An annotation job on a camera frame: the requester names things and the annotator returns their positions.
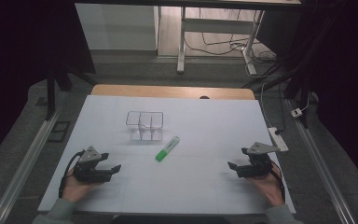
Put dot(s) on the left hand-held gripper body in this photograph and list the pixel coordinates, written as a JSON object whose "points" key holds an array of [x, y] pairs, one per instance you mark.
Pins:
{"points": [[88, 168]]}

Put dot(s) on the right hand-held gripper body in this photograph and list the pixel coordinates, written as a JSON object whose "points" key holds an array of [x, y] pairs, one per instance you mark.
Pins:
{"points": [[258, 165]]}

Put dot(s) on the person's right hand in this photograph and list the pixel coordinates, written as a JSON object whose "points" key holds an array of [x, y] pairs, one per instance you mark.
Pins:
{"points": [[270, 188]]}

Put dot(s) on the person's left hand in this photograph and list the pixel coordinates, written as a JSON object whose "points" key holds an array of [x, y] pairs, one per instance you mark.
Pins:
{"points": [[73, 189]]}

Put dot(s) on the white power strip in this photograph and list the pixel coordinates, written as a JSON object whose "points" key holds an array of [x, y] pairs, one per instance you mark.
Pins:
{"points": [[278, 139]]}

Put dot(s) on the white table cover board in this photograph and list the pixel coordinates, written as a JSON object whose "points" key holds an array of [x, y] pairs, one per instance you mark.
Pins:
{"points": [[192, 186]]}

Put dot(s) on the black floor plate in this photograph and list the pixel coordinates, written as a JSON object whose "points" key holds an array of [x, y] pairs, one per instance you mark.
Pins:
{"points": [[59, 131]]}

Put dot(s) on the clear plastic divided organizer box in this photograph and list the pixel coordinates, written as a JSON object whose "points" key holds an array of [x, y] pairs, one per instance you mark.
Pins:
{"points": [[144, 126]]}

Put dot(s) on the green highlighter pen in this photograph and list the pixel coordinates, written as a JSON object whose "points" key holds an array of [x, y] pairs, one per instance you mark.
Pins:
{"points": [[167, 149]]}

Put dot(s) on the small white adapter plug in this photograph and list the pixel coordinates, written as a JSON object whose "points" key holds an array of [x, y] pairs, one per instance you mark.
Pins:
{"points": [[296, 112]]}

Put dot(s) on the person's dark clothing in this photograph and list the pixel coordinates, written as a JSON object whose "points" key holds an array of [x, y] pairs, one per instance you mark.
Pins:
{"points": [[171, 219]]}

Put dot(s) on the wooden table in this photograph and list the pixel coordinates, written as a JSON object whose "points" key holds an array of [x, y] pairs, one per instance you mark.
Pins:
{"points": [[167, 91]]}

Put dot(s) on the dark curtain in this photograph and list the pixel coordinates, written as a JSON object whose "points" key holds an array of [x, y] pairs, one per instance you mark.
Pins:
{"points": [[18, 62], [341, 77]]}

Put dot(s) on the white cabinet panel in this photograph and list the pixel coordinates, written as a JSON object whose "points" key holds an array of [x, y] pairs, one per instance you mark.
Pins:
{"points": [[116, 26]]}

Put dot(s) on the aluminium floor rail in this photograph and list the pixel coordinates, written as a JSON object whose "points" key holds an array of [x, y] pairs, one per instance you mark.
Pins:
{"points": [[320, 168], [28, 165]]}

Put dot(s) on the white metal desk frame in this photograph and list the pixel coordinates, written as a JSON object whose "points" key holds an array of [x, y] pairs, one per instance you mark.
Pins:
{"points": [[214, 25]]}

